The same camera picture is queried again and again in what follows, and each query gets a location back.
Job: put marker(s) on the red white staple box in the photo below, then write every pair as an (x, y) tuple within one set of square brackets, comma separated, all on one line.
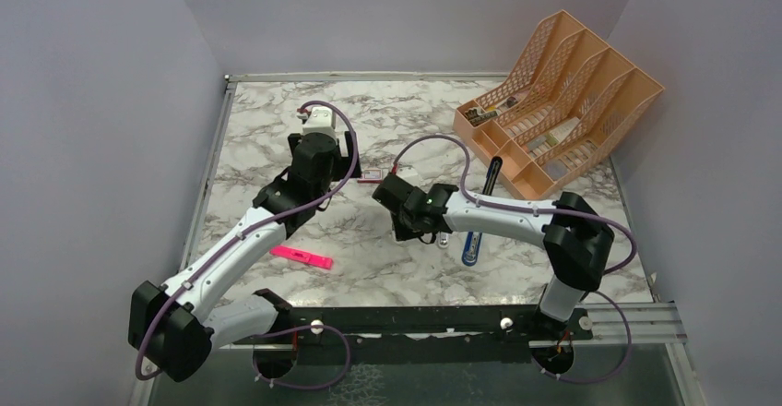
[(371, 176)]

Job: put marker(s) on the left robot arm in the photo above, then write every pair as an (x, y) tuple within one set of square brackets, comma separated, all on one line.
[(175, 325)]

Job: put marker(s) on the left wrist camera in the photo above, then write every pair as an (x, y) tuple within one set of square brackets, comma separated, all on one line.
[(320, 120)]

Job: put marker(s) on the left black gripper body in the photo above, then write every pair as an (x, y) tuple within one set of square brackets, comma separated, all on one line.
[(342, 164)]

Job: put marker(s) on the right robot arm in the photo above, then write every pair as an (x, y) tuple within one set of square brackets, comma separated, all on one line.
[(576, 240)]

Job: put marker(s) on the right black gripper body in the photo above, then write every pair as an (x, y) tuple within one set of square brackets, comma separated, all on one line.
[(403, 228)]

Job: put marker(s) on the orange mesh file organizer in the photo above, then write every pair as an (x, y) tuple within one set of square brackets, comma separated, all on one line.
[(568, 102)]

